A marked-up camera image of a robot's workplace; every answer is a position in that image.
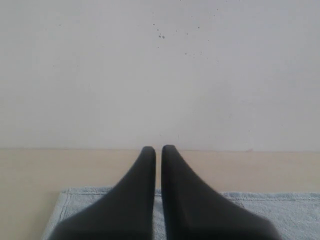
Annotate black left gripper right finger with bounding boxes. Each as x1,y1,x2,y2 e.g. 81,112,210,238
161,145,278,240

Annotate light blue terry towel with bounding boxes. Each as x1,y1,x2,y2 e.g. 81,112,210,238
42,187,320,240

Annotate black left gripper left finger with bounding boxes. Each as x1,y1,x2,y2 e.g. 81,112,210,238
49,146,156,240

